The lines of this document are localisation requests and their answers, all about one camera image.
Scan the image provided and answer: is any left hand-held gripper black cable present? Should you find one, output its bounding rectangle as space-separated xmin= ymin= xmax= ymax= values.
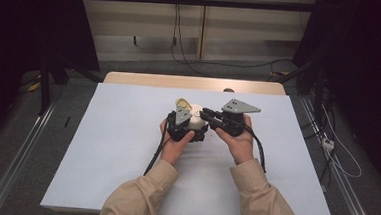
xmin=142 ymin=118 xmax=174 ymax=178

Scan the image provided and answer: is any cream lidded glass cup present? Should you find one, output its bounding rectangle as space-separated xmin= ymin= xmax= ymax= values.
xmin=172 ymin=98 xmax=211 ymax=132

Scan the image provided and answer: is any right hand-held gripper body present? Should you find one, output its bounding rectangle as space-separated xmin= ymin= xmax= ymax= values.
xmin=215 ymin=97 xmax=262 ymax=140

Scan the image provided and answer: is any white table cover sheet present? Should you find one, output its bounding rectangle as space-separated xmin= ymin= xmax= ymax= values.
xmin=39 ymin=79 xmax=343 ymax=215

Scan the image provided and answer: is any long black floor cable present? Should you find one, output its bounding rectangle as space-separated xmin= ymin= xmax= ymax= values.
xmin=170 ymin=50 xmax=296 ymax=74

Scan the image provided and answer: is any black metal stand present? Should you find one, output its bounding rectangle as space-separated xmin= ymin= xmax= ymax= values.
xmin=37 ymin=51 xmax=106 ymax=120
xmin=271 ymin=56 xmax=329 ymax=125

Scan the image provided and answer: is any person's right hand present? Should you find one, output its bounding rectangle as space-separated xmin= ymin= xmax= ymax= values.
xmin=213 ymin=112 xmax=258 ymax=167

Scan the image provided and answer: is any aluminium floor rail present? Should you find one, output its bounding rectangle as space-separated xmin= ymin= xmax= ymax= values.
xmin=0 ymin=98 xmax=59 ymax=215
xmin=291 ymin=94 xmax=381 ymax=215

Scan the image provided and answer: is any wooden table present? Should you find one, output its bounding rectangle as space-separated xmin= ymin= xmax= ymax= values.
xmin=103 ymin=70 xmax=287 ymax=96

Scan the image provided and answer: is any right hand-held gripper black cable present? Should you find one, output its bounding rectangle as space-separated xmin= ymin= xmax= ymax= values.
xmin=239 ymin=123 xmax=271 ymax=174

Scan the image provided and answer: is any white floor cable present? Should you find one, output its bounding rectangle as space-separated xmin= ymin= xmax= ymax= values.
xmin=317 ymin=104 xmax=367 ymax=180

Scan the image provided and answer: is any white power strip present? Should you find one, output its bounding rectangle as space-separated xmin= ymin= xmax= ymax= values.
xmin=321 ymin=137 xmax=336 ymax=152

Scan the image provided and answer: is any vertical wooden wall strip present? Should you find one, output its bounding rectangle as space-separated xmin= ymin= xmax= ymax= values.
xmin=195 ymin=0 xmax=208 ymax=61

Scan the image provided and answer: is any hand-held gripper black cable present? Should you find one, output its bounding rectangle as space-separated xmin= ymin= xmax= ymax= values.
xmin=239 ymin=123 xmax=271 ymax=174
xmin=142 ymin=118 xmax=174 ymax=178

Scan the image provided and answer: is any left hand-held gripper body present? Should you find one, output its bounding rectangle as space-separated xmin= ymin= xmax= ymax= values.
xmin=169 ymin=104 xmax=207 ymax=144

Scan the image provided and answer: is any dark curtain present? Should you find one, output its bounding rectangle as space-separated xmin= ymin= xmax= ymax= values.
xmin=0 ymin=0 xmax=105 ymax=156

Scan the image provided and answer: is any person's left hand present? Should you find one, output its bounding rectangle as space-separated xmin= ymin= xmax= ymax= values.
xmin=157 ymin=118 xmax=198 ymax=169

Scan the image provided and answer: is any black socket cable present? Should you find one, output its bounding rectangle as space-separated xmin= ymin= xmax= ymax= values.
xmin=170 ymin=0 xmax=181 ymax=55
xmin=172 ymin=0 xmax=219 ymax=79

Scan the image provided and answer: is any black horizontal metal bar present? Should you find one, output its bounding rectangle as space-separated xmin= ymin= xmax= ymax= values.
xmin=79 ymin=0 xmax=317 ymax=15

